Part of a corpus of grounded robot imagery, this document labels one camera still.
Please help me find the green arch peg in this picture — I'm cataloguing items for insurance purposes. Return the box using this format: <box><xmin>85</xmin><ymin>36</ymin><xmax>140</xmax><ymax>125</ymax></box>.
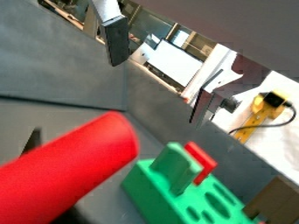
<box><xmin>149</xmin><ymin>142</ymin><xmax>201</xmax><ymax>196</ymax></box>

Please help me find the brown arch block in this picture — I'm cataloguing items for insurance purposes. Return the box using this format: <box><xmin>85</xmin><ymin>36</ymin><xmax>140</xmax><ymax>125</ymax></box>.
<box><xmin>242</xmin><ymin>175</ymin><xmax>299</xmax><ymax>224</ymax></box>

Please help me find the white box outside enclosure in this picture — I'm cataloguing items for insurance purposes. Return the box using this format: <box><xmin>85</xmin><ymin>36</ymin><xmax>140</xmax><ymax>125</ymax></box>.
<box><xmin>129</xmin><ymin>34</ymin><xmax>202</xmax><ymax>88</ymax></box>

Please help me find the yellow bracket with black camera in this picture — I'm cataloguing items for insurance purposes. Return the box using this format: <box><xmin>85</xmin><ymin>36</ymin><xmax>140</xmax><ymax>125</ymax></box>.
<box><xmin>232</xmin><ymin>91</ymin><xmax>285</xmax><ymax>144</ymax></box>

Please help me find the long red cylinder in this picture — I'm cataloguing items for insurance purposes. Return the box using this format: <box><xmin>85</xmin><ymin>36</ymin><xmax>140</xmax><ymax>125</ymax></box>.
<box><xmin>0</xmin><ymin>112</ymin><xmax>138</xmax><ymax>224</ymax></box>

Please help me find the green shape sorter block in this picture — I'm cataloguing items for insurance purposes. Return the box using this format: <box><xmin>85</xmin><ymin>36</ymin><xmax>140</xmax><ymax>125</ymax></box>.
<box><xmin>121</xmin><ymin>159</ymin><xmax>258</xmax><ymax>224</ymax></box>

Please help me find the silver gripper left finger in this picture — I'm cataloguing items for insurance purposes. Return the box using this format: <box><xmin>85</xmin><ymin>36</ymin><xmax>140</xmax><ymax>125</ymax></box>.
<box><xmin>89</xmin><ymin>0</ymin><xmax>129</xmax><ymax>67</ymax></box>

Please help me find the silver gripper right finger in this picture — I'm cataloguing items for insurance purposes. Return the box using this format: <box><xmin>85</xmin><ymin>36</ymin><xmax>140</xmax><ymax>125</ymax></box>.
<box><xmin>181</xmin><ymin>44</ymin><xmax>270</xmax><ymax>128</ymax></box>

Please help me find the red square peg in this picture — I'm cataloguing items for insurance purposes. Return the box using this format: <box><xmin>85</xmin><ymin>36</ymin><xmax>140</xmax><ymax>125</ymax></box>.
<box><xmin>184</xmin><ymin>142</ymin><xmax>217</xmax><ymax>186</ymax></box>

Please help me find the black cable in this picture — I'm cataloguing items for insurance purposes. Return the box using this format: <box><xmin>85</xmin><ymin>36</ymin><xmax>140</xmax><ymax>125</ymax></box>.
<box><xmin>226</xmin><ymin>100</ymin><xmax>297</xmax><ymax>136</ymax></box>

